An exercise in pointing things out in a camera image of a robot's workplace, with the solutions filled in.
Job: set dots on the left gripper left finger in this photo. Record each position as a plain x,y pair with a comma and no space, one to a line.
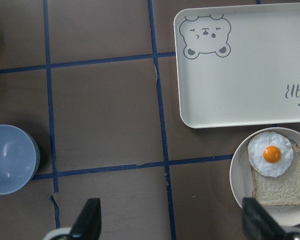
88,224

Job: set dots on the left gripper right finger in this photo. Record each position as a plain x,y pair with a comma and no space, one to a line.
257,224

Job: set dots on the bread slice on plate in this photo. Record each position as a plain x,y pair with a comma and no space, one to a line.
283,190

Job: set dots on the fried egg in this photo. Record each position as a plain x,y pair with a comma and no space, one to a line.
270,154

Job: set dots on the blue bowl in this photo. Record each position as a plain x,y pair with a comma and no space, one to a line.
19,158

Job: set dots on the cream bear tray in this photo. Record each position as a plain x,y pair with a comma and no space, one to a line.
238,65

